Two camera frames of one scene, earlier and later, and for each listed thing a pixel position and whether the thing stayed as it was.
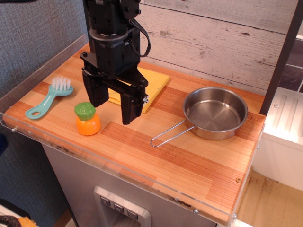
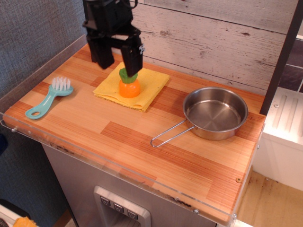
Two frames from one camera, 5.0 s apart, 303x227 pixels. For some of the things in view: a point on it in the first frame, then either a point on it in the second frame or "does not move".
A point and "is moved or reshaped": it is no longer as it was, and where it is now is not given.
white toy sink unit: (280, 152) does not move
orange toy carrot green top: (88, 123) is moved or reshaped
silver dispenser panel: (116, 211) does not move
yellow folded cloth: (156, 82) does not move
